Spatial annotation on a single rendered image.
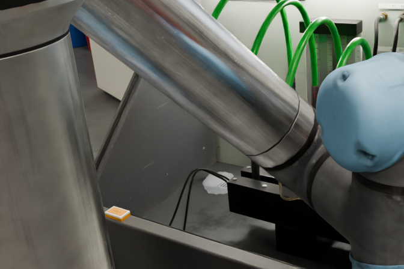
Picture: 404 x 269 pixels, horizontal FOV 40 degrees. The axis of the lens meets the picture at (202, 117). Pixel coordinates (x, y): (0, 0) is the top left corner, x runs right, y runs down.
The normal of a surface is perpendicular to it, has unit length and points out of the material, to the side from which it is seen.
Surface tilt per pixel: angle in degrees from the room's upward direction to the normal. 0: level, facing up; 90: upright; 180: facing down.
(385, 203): 89
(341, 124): 90
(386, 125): 80
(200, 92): 107
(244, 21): 90
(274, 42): 90
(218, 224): 0
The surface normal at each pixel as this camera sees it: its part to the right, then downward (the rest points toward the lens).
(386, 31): -0.57, 0.36
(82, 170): 0.94, 0.03
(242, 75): 0.55, 0.00
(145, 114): 0.82, 0.14
